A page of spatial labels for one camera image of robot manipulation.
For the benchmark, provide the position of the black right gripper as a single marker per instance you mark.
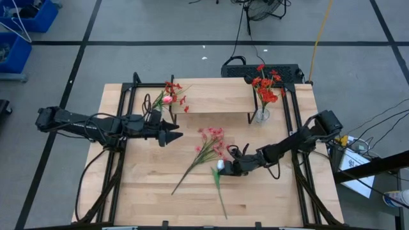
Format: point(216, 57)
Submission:
point(247, 164)

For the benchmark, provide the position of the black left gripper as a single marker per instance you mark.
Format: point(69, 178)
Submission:
point(140, 127)

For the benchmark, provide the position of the white tulip stem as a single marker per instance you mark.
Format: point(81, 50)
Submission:
point(220, 164)

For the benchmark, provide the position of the pink blossom spray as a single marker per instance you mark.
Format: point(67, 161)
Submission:
point(207, 150)

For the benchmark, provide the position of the pink tulip stem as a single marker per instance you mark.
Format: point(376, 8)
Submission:
point(167, 99)

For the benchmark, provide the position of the red flower spray with grass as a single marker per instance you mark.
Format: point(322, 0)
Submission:
point(266, 92)
point(174, 92)

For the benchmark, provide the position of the wooden shelf with black legs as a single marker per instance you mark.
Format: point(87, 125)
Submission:
point(212, 94)

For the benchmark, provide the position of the cut glass vase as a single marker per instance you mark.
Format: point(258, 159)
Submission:
point(262, 115)

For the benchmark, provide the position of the dark bud flower stem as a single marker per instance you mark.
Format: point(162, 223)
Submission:
point(249, 79)

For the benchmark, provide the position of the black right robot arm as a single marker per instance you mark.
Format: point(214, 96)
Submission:
point(294, 140)

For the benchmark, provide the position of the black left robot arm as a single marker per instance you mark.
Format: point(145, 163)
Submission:
point(73, 123)

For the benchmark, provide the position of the black perforated computer case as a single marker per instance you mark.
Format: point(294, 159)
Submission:
point(236, 71)

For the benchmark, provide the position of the yellow connector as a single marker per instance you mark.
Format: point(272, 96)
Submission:
point(343, 140)

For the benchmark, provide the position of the white box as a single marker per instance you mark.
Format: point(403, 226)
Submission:
point(356, 172)

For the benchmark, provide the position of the grey power adapter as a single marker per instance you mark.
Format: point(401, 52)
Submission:
point(359, 147)

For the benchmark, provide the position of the black metal beam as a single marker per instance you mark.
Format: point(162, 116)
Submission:
point(377, 166)

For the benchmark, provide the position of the black floor fan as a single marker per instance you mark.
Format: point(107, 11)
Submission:
point(265, 9)

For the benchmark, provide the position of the blue plastic bin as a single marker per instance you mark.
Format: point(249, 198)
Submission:
point(17, 54)
point(41, 17)

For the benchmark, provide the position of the person's shoe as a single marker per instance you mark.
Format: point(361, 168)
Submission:
point(396, 198)

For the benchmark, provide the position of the black metal table frame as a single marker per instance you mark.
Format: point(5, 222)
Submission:
point(150, 85)

